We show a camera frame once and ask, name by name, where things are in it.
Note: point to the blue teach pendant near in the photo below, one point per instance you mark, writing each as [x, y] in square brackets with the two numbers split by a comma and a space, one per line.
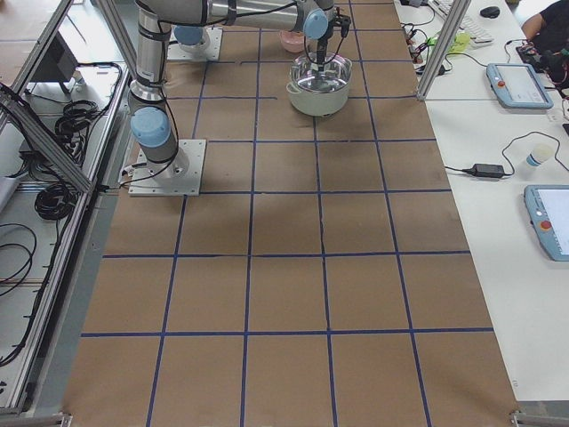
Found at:
[547, 206]

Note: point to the paper cup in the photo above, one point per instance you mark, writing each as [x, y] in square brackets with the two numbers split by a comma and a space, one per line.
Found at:
[540, 153]

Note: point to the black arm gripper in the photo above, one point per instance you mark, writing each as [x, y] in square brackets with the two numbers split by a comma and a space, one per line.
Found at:
[324, 44]

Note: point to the white keyboard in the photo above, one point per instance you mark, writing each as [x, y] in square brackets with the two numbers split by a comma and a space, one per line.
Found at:
[478, 35]

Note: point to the aluminium frame rail left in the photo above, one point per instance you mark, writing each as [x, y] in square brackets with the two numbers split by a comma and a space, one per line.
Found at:
[40, 138]

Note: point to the glass pot lid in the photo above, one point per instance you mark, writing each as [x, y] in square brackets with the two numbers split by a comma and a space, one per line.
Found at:
[333, 76]

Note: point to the person in black shirt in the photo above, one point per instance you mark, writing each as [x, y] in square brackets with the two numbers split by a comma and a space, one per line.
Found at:
[547, 33]

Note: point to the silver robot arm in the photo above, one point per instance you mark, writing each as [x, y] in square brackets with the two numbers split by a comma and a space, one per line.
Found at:
[238, 109]

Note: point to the black power brick on desk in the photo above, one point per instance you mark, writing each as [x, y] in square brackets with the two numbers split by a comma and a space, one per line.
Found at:
[485, 171]

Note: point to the blue teach pendant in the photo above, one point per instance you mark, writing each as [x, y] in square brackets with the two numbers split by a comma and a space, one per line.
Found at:
[517, 86]
[547, 206]

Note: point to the blue teach pendant far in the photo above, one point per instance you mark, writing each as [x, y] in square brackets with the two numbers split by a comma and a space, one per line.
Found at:
[517, 86]

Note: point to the aluminium frame post right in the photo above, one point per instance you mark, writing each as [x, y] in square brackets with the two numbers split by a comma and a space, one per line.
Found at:
[445, 39]

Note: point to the pale green cooking pot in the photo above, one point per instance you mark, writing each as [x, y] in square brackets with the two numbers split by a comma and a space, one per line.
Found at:
[316, 104]

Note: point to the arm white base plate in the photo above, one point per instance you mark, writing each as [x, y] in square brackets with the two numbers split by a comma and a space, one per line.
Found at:
[182, 177]
[195, 44]

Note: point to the black computer mouse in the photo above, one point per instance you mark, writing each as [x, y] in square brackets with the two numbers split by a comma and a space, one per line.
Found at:
[490, 12]

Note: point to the pink plastic bowl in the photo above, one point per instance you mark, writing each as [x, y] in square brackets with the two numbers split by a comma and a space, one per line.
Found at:
[292, 41]

